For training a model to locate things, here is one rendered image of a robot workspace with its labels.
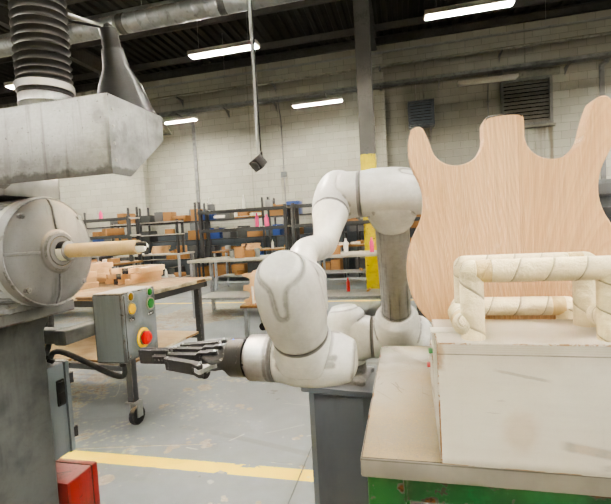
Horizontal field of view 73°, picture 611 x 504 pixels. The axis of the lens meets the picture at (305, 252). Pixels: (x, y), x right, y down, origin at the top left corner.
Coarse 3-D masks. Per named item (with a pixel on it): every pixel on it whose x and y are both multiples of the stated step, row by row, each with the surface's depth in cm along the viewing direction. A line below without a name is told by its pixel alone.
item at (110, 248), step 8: (128, 240) 91; (136, 240) 90; (64, 248) 93; (72, 248) 93; (80, 248) 92; (88, 248) 92; (96, 248) 91; (104, 248) 91; (112, 248) 90; (120, 248) 90; (128, 248) 90; (72, 256) 94; (80, 256) 94; (88, 256) 93
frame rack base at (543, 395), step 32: (448, 320) 69; (512, 320) 67; (544, 320) 66; (448, 352) 56; (480, 352) 55; (512, 352) 54; (544, 352) 53; (576, 352) 53; (608, 352) 52; (448, 384) 57; (480, 384) 56; (512, 384) 55; (544, 384) 54; (576, 384) 53; (608, 384) 52; (448, 416) 57; (480, 416) 56; (512, 416) 55; (544, 416) 54; (576, 416) 53; (608, 416) 52; (448, 448) 57; (480, 448) 56; (512, 448) 55; (544, 448) 54; (576, 448) 53; (608, 448) 52
